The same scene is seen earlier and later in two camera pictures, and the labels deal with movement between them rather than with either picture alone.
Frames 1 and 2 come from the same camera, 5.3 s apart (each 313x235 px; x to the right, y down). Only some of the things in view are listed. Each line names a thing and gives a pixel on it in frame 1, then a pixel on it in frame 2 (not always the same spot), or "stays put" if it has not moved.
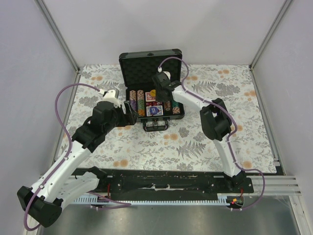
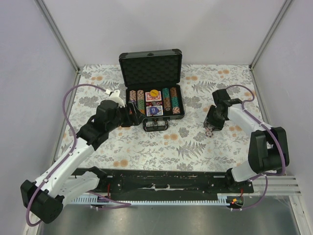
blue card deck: (160, 111) stays put
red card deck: (149, 98) stays put
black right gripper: (159, 99) to (216, 126)
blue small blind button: (153, 110) stays put
